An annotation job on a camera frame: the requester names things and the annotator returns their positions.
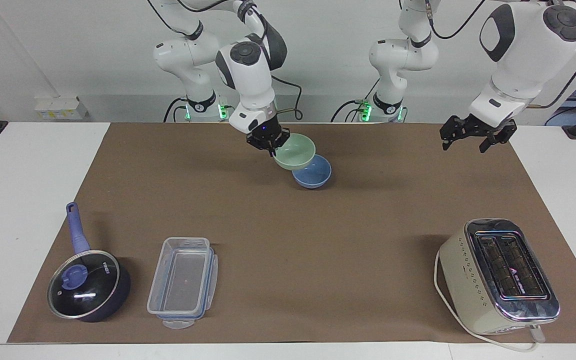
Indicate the green bowl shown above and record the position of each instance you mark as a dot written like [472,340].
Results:
[295,150]

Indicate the glass lid with blue knob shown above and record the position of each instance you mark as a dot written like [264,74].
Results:
[83,285]

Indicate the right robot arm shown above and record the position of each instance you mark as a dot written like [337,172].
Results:
[248,75]

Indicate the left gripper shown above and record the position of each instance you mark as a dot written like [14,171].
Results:
[485,127]

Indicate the blue saucepan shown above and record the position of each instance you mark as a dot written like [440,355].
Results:
[79,232]

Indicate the blue bowl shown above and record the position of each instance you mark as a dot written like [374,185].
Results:
[314,175]

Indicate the clear plastic food container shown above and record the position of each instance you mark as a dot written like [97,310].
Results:
[183,280]

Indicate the white power strip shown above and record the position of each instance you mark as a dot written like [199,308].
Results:
[60,109]

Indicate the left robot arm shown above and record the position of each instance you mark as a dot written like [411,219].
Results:
[523,45]

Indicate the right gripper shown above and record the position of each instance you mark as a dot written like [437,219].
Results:
[264,132]

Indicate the cream toaster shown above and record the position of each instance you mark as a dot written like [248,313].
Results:
[473,280]

